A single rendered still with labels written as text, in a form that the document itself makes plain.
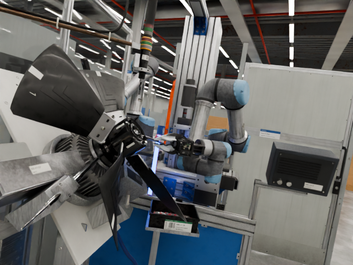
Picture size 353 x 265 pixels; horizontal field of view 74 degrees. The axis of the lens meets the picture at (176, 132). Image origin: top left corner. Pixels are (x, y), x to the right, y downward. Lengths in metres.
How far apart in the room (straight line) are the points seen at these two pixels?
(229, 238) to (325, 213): 1.75
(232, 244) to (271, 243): 1.62
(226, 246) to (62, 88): 1.05
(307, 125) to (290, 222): 1.02
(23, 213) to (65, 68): 0.38
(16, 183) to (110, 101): 0.46
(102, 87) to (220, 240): 0.93
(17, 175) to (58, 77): 0.26
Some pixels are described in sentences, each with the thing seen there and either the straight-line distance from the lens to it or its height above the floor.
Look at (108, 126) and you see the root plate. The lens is 0.79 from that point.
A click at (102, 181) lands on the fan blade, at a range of 0.52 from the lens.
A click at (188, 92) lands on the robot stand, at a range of 1.64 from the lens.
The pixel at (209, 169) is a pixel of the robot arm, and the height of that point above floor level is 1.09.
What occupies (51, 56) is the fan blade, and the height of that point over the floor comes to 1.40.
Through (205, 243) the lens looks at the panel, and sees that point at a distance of 1.35.
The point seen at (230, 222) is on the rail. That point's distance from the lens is 1.28.
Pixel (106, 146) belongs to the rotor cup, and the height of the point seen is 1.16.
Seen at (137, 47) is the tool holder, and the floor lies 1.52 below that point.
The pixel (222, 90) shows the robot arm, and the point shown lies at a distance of 1.16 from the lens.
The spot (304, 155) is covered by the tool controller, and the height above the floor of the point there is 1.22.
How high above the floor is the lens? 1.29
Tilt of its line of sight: 3 degrees down
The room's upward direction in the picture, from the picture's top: 9 degrees clockwise
